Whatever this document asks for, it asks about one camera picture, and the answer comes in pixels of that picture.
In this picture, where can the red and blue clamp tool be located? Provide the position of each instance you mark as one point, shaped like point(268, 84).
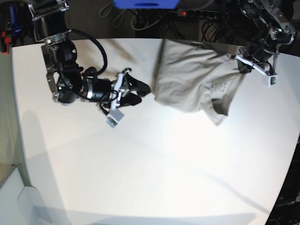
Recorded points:
point(7, 24)

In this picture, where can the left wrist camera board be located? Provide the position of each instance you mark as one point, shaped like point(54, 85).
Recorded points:
point(270, 80)

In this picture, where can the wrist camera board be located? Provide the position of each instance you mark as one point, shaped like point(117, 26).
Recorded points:
point(113, 118)
point(270, 80)

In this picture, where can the blue plastic bin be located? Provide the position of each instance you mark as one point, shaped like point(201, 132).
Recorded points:
point(145, 4)

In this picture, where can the beige t-shirt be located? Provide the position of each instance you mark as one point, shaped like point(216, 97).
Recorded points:
point(194, 77)

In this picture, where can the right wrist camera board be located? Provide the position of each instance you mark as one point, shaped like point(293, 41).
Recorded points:
point(113, 118)

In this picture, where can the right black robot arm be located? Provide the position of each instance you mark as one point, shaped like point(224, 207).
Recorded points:
point(67, 80)

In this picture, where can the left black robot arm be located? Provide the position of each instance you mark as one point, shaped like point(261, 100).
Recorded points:
point(264, 26)

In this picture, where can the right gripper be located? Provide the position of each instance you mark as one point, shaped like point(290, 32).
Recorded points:
point(130, 99)

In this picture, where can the black power strip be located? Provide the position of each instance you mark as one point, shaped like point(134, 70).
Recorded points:
point(202, 14)

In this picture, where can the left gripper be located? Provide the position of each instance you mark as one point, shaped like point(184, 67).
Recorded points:
point(255, 58)

